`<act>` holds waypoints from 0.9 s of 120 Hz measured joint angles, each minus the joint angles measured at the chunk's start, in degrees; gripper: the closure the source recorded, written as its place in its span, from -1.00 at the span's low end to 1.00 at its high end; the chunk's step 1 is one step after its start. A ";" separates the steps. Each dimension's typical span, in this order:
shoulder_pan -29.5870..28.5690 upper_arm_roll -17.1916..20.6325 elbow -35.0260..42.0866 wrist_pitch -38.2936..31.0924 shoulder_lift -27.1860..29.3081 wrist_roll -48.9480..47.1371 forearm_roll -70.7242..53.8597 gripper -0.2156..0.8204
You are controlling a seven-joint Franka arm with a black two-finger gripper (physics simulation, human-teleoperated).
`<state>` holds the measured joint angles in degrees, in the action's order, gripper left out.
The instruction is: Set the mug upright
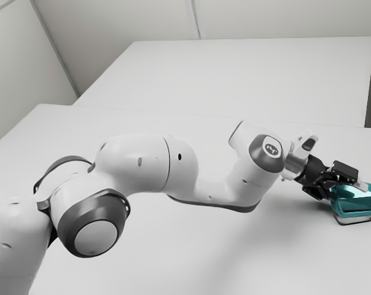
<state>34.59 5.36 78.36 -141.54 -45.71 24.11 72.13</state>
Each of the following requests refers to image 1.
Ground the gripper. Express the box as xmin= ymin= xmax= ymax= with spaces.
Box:
xmin=296 ymin=155 xmax=370 ymax=202

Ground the teal faceted mug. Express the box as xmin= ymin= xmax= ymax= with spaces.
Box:
xmin=330 ymin=182 xmax=371 ymax=227

